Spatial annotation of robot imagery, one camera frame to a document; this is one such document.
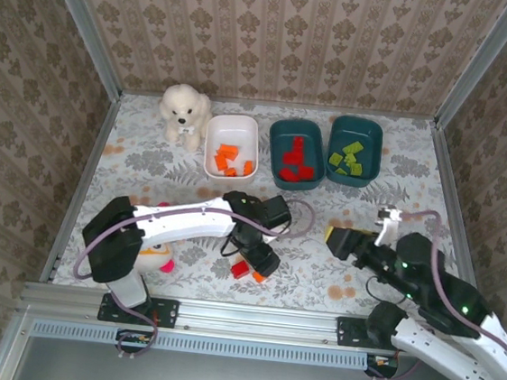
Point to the long green lego brick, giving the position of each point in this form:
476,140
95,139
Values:
354,148

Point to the plush doll with glasses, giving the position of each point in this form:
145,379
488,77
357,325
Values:
156,254

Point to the aluminium side rail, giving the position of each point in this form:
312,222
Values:
80,190
446,174

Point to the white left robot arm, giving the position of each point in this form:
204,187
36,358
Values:
186,224

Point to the teal plastic bin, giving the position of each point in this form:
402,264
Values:
370,134
317,142

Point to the white plush dog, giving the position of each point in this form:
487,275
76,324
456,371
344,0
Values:
185,110

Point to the white plastic bin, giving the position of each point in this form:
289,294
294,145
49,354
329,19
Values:
237,129

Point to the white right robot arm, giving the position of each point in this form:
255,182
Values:
436,354

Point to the aluminium frame post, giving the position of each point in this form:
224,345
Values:
484,64
80,22

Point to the wide aluminium base rail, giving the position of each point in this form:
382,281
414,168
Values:
258,320

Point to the floral table cover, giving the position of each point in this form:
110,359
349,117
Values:
370,202

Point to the thin aluminium rail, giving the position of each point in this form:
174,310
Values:
280,105

